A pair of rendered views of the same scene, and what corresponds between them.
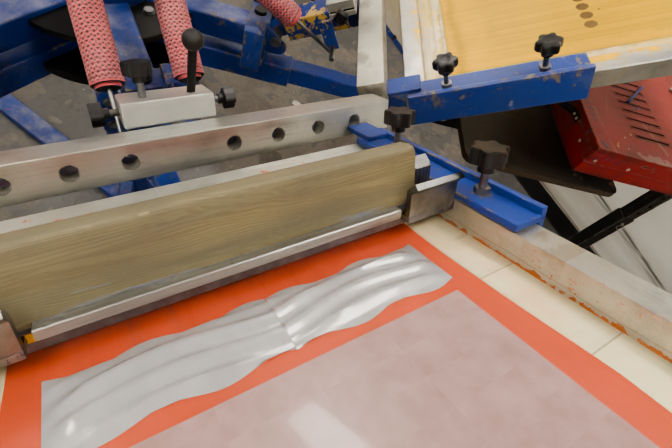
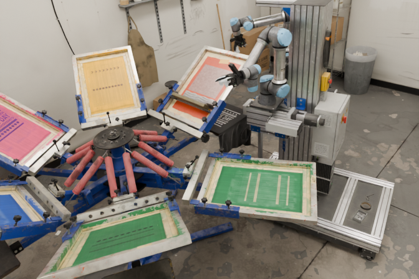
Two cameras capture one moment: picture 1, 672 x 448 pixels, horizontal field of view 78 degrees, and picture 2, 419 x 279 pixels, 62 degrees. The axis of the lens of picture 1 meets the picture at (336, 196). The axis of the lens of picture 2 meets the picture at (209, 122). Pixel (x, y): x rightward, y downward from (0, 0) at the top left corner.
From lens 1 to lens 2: 291 cm
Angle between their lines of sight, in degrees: 62
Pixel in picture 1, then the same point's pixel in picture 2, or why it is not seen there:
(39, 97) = not seen: outside the picture
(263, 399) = (204, 93)
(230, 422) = (207, 94)
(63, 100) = not seen: outside the picture
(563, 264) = (183, 80)
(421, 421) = (202, 85)
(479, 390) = (198, 83)
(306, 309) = (196, 96)
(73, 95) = not seen: outside the picture
